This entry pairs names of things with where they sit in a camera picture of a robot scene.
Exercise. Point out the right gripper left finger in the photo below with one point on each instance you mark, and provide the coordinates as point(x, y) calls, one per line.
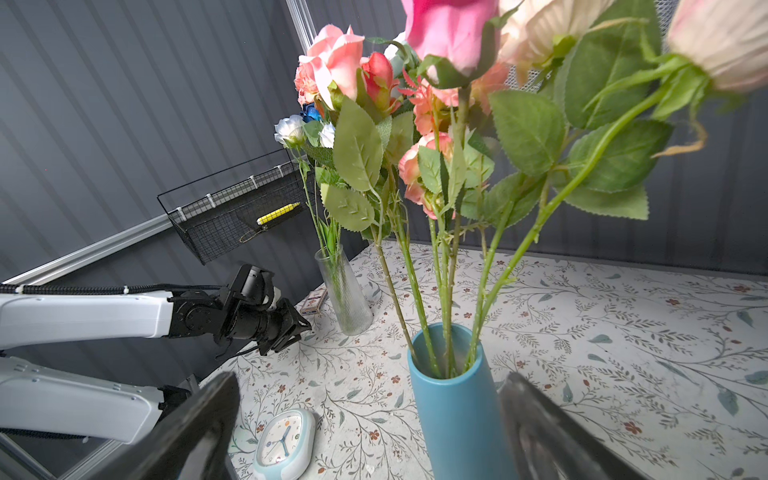
point(191, 443)

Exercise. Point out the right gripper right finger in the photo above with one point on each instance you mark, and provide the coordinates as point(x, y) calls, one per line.
point(546, 443)

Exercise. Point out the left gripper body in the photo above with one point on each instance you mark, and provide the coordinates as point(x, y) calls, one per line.
point(252, 309)

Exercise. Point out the teal ceramic vase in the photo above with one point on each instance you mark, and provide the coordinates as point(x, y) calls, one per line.
point(461, 419)

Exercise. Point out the clear ribbed glass vase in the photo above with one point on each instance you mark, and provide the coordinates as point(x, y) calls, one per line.
point(351, 308)

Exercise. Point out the pale cream rose stem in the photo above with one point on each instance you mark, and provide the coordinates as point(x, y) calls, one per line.
point(528, 48)

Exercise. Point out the white blue rose stem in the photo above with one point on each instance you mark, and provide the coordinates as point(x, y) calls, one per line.
point(329, 176)

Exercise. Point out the coral pink rose stem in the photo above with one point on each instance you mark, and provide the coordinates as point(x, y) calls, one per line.
point(378, 87)

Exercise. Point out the pink carnation spray stem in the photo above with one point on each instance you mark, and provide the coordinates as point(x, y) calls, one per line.
point(446, 171)

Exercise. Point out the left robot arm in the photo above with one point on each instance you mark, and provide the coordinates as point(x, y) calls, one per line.
point(109, 362)

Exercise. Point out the yellow marker in basket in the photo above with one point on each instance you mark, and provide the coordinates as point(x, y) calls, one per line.
point(274, 215)

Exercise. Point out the small round alarm clock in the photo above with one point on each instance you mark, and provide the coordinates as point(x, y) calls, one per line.
point(286, 446)

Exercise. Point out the black wire basket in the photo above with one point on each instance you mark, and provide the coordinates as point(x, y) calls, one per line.
point(217, 213)

